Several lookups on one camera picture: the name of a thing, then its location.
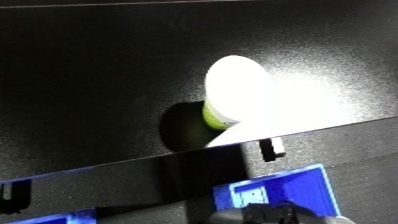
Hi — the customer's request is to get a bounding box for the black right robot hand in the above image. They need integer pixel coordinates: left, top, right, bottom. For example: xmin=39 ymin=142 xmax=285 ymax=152
xmin=207 ymin=201 xmax=359 ymax=224

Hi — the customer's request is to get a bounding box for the white paper cup green band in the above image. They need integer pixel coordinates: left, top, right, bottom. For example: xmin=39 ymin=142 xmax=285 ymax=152
xmin=200 ymin=54 xmax=276 ymax=131

